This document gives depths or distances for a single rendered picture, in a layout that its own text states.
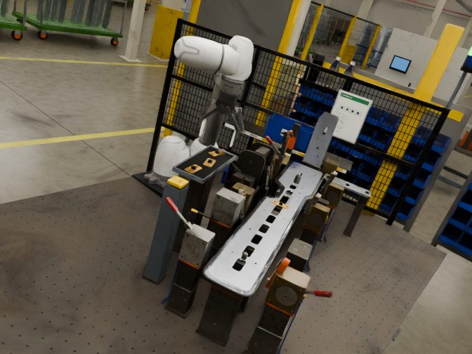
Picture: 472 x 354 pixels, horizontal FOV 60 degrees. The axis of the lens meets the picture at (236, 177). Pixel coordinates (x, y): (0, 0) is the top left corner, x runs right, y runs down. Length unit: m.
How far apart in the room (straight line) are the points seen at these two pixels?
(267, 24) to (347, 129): 1.73
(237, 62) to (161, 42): 7.97
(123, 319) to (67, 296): 0.22
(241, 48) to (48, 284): 1.13
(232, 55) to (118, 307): 1.02
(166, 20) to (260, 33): 5.37
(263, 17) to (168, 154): 2.26
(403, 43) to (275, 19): 4.80
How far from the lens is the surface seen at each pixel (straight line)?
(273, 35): 4.18
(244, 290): 1.37
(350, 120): 2.83
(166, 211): 1.57
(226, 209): 1.64
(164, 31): 9.50
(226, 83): 1.62
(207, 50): 1.55
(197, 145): 2.39
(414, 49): 8.61
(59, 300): 1.65
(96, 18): 9.82
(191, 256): 1.48
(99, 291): 1.69
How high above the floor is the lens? 1.85
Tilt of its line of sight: 24 degrees down
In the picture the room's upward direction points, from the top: 17 degrees clockwise
